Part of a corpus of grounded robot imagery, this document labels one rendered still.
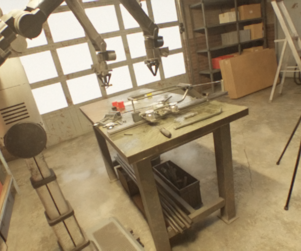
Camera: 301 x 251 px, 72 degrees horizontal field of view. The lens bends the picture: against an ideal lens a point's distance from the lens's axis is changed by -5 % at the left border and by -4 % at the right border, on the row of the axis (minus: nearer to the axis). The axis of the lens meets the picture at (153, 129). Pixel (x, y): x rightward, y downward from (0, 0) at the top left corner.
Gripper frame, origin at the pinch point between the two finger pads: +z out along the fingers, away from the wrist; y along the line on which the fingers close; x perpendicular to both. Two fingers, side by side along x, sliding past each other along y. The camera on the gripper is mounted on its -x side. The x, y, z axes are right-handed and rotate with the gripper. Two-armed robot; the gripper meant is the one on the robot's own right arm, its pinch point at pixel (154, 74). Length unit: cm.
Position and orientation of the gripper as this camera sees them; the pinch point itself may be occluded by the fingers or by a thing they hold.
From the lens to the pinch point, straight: 129.3
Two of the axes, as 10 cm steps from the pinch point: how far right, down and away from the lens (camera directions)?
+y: -4.2, -2.4, 8.7
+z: 1.7, 9.2, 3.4
